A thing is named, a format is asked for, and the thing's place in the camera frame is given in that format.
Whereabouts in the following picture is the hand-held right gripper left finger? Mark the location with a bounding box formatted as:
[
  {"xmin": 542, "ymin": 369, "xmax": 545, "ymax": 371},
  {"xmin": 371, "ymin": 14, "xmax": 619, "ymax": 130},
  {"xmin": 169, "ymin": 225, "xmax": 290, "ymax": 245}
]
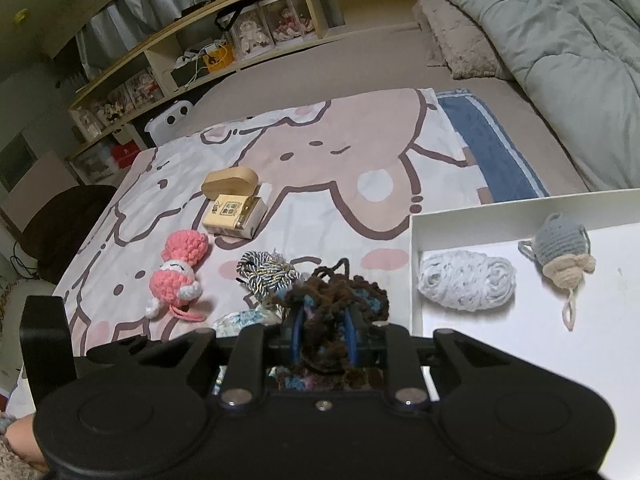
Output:
[{"xmin": 87, "ymin": 309, "xmax": 307, "ymax": 405}]

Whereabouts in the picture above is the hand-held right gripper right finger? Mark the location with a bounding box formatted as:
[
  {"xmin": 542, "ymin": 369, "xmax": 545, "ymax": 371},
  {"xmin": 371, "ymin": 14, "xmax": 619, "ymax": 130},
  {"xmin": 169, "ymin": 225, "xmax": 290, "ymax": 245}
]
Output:
[{"xmin": 344, "ymin": 309, "xmax": 551, "ymax": 407}]

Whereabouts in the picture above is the brown crochet doll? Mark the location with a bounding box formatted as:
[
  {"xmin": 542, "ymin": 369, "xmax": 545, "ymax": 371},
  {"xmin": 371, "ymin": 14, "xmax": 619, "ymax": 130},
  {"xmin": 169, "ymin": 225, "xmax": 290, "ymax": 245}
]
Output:
[{"xmin": 269, "ymin": 258, "xmax": 392, "ymax": 392}]

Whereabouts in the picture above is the floral fabric pouch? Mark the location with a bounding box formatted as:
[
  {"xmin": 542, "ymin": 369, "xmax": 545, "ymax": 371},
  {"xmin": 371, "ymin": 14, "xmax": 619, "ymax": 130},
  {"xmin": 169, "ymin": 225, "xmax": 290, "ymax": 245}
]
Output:
[{"xmin": 212, "ymin": 307, "xmax": 287, "ymax": 337}]

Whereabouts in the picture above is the twisted cord with pearl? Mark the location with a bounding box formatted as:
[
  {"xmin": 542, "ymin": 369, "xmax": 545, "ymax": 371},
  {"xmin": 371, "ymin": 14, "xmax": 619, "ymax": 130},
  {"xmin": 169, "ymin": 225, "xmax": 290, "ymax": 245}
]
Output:
[{"xmin": 235, "ymin": 249, "xmax": 302, "ymax": 307}]

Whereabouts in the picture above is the yellow tissue pack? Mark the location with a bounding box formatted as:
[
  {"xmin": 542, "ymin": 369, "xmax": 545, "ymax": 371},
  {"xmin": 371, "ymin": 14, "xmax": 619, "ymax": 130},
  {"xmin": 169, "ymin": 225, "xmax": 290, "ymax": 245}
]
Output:
[{"xmin": 202, "ymin": 194, "xmax": 269, "ymax": 241}]

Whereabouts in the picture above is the pink crochet doll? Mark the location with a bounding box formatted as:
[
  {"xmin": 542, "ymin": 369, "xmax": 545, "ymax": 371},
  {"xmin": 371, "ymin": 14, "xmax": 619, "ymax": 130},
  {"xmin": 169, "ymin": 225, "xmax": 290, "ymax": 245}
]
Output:
[{"xmin": 145, "ymin": 230, "xmax": 217, "ymax": 322}]

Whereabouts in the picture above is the oval wooden box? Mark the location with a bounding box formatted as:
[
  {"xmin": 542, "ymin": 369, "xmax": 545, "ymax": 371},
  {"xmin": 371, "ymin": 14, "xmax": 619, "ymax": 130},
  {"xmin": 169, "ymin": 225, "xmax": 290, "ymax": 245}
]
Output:
[{"xmin": 201, "ymin": 168, "xmax": 261, "ymax": 202}]

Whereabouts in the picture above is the white cardboard box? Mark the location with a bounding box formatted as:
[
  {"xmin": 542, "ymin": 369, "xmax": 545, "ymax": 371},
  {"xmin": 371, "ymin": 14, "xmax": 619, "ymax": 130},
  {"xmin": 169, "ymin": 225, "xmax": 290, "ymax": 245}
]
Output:
[{"xmin": 409, "ymin": 194, "xmax": 640, "ymax": 480}]

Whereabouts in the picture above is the person's left forearm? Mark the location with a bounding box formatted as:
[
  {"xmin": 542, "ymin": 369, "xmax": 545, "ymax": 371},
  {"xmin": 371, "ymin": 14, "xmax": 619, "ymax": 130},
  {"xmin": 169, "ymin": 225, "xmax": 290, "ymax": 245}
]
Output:
[{"xmin": 0, "ymin": 416, "xmax": 47, "ymax": 465}]

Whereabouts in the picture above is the dark round chair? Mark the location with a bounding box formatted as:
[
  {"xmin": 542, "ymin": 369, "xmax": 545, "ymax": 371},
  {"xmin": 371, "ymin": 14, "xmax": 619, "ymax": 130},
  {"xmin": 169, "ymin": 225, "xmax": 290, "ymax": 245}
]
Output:
[{"xmin": 21, "ymin": 184, "xmax": 119, "ymax": 283}]

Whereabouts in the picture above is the white yarn ball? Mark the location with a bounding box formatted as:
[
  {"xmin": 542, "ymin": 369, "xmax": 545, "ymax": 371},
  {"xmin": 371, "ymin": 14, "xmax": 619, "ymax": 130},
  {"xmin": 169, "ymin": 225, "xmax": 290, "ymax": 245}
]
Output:
[{"xmin": 417, "ymin": 252, "xmax": 517, "ymax": 311}]

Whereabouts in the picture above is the printed cartoon blanket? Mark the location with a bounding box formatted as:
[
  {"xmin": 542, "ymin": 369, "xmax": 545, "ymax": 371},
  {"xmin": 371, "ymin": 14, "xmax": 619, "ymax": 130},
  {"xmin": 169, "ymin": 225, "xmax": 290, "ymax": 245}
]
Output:
[{"xmin": 15, "ymin": 87, "xmax": 471, "ymax": 411}]

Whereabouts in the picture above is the clear storage bin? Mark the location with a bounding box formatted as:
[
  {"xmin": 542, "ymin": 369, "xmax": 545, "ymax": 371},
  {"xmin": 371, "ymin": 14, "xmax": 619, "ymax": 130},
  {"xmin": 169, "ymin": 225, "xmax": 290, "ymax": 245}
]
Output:
[{"xmin": 69, "ymin": 142, "xmax": 122, "ymax": 184}]

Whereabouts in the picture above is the red box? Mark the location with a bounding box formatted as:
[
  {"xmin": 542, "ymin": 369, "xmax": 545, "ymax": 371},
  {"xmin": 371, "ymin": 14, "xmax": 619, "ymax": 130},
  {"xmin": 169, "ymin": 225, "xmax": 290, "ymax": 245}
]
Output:
[{"xmin": 112, "ymin": 141, "xmax": 142, "ymax": 167}]

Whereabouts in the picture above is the grey-blue crochet doll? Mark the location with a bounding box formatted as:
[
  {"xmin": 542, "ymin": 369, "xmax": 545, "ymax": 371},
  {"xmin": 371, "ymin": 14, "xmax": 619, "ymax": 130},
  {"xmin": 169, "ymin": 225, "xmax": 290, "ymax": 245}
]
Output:
[{"xmin": 517, "ymin": 212, "xmax": 598, "ymax": 332}]

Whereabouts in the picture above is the blue striped towel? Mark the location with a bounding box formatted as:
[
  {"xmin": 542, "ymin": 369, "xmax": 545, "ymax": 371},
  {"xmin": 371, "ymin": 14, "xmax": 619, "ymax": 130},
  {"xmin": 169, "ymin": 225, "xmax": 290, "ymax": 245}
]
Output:
[{"xmin": 434, "ymin": 89, "xmax": 551, "ymax": 202}]

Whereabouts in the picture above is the row of small figurines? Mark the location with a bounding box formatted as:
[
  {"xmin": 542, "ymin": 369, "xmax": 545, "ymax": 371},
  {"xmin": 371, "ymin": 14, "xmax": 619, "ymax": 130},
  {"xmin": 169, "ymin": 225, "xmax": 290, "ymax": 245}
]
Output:
[{"xmin": 75, "ymin": 71, "xmax": 165, "ymax": 128}]

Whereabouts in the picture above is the taupe bed sheet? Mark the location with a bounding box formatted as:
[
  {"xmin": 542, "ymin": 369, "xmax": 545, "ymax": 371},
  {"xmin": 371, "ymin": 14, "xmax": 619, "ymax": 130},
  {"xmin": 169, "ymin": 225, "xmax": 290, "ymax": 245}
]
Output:
[{"xmin": 150, "ymin": 20, "xmax": 601, "ymax": 196}]

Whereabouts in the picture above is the orange bag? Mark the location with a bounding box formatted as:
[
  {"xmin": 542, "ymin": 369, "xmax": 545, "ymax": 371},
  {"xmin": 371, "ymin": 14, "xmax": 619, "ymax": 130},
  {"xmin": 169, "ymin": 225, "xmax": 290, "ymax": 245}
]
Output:
[{"xmin": 201, "ymin": 41, "xmax": 236, "ymax": 72}]

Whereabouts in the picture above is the clear figurine display box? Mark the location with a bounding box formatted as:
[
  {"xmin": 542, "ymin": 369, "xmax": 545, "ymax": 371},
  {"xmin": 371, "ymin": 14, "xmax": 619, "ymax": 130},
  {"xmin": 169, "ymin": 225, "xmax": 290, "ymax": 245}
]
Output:
[
  {"xmin": 229, "ymin": 2, "xmax": 275, "ymax": 57},
  {"xmin": 264, "ymin": 0, "xmax": 319, "ymax": 45}
]

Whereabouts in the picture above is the beige fluffy pillow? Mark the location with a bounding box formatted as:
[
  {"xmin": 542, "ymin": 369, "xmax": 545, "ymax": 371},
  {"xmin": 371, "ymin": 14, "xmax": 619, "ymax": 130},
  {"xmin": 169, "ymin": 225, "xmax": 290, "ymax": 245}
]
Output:
[{"xmin": 415, "ymin": 0, "xmax": 516, "ymax": 82}]

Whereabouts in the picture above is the wooden shelf unit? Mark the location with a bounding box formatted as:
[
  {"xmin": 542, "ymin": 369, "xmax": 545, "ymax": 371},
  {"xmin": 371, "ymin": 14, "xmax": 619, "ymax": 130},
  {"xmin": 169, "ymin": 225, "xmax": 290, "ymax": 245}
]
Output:
[{"xmin": 65, "ymin": 0, "xmax": 351, "ymax": 186}]

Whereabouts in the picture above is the grey-green quilt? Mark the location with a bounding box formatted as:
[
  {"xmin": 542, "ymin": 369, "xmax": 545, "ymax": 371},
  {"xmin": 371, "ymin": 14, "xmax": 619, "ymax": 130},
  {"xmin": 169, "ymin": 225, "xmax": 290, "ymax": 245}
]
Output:
[{"xmin": 437, "ymin": 0, "xmax": 640, "ymax": 193}]

